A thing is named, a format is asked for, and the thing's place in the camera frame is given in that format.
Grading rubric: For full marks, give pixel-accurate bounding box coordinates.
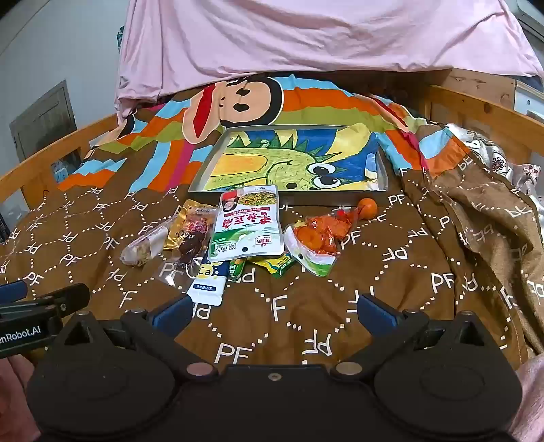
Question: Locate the orange snack packet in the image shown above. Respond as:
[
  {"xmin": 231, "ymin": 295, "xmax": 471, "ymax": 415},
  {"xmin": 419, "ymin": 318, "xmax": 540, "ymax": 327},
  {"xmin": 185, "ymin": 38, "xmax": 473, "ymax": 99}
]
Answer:
[{"xmin": 283, "ymin": 207, "xmax": 362, "ymax": 277}]

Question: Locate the grey cabinet door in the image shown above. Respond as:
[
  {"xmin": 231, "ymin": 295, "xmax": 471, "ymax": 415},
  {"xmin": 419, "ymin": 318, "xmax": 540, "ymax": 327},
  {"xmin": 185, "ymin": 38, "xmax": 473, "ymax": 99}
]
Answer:
[{"xmin": 9, "ymin": 80, "xmax": 79, "ymax": 164}]

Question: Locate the clear nut bar packet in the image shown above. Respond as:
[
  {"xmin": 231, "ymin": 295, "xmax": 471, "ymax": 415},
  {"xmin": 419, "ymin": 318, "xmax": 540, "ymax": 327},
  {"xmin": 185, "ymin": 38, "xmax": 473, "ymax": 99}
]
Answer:
[{"xmin": 120, "ymin": 223, "xmax": 171, "ymax": 268}]

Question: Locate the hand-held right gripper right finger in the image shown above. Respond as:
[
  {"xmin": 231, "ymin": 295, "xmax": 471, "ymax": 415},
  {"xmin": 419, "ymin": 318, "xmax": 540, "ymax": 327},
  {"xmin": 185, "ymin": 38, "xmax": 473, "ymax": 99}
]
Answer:
[{"xmin": 330, "ymin": 294, "xmax": 500, "ymax": 381}]

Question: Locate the metal tray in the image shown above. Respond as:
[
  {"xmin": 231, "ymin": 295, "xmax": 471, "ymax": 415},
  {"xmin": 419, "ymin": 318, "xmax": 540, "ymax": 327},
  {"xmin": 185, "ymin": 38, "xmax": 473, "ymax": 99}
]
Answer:
[{"xmin": 188, "ymin": 126, "xmax": 389, "ymax": 205}]

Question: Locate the pink bed sheet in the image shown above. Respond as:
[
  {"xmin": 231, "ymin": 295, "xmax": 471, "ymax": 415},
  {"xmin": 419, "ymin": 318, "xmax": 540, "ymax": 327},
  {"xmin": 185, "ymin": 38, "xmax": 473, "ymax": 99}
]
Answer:
[{"xmin": 114, "ymin": 0, "xmax": 544, "ymax": 115}]

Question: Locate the silver patterned cloth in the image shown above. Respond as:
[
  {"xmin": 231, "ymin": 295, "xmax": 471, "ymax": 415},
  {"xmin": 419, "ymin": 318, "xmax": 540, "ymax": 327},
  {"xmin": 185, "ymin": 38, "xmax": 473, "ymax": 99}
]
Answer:
[{"xmin": 446, "ymin": 123, "xmax": 542, "ymax": 196}]

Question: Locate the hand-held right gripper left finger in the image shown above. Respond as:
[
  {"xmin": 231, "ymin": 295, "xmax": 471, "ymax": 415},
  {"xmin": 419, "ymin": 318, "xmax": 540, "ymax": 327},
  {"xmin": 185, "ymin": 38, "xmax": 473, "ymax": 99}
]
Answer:
[{"xmin": 53, "ymin": 293, "xmax": 217, "ymax": 381}]

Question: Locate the blue white powder sachet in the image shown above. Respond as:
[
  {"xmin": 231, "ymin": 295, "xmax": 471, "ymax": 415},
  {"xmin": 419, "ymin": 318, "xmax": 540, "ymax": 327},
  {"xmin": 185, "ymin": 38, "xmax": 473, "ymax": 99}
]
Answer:
[{"xmin": 187, "ymin": 251, "xmax": 226, "ymax": 307}]

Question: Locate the clear dark meat packet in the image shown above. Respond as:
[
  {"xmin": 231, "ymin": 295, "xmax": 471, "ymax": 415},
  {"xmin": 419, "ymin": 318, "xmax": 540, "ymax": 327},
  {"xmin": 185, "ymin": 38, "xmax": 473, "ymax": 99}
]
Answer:
[{"xmin": 155, "ymin": 215, "xmax": 215, "ymax": 287}]

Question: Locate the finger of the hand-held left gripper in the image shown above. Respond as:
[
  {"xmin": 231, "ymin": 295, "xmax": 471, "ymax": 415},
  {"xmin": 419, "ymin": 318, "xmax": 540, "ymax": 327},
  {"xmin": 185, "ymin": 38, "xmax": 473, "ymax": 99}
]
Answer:
[
  {"xmin": 0, "ymin": 280, "xmax": 29, "ymax": 305},
  {"xmin": 0, "ymin": 283, "xmax": 91, "ymax": 324}
]

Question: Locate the green white snack packet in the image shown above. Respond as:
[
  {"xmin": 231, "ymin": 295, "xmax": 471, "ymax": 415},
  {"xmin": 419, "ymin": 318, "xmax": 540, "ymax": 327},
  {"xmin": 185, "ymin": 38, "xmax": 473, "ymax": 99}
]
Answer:
[{"xmin": 210, "ymin": 185, "xmax": 285, "ymax": 261}]

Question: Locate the white appliance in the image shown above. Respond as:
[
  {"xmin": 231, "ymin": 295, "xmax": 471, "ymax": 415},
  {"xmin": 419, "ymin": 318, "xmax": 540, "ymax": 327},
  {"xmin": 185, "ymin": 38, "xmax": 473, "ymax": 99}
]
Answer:
[{"xmin": 512, "ymin": 81, "xmax": 544, "ymax": 115}]

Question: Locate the wooden bed frame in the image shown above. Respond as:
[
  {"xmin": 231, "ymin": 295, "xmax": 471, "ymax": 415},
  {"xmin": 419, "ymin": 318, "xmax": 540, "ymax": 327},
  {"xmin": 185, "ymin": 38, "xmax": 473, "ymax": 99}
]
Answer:
[{"xmin": 0, "ymin": 68, "xmax": 544, "ymax": 213}]

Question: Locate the dinosaur drawing paper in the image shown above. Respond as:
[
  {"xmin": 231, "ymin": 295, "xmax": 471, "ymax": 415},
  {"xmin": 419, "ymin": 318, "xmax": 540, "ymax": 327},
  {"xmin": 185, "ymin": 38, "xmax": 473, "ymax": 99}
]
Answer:
[{"xmin": 206, "ymin": 130, "xmax": 379, "ymax": 192}]

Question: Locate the small mandarin orange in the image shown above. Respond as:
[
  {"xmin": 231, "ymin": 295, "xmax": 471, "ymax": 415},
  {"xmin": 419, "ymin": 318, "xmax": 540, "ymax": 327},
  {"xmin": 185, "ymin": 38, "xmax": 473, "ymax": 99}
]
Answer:
[{"xmin": 356, "ymin": 198, "xmax": 379, "ymax": 221}]

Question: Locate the gold snack packet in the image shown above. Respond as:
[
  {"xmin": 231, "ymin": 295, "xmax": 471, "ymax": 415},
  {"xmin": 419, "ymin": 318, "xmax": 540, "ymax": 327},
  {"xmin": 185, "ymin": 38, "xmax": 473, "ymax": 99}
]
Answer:
[{"xmin": 164, "ymin": 200, "xmax": 218, "ymax": 251}]

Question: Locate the yellow snack packet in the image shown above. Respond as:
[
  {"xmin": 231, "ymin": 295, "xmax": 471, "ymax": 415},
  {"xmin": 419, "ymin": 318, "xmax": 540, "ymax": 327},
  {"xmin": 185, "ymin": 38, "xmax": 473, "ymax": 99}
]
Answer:
[{"xmin": 249, "ymin": 253, "xmax": 298, "ymax": 279}]

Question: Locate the person's left hand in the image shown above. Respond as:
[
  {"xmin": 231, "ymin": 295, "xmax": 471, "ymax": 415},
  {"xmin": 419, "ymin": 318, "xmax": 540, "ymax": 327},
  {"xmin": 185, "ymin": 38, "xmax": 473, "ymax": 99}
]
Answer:
[{"xmin": 0, "ymin": 352, "xmax": 40, "ymax": 442}]

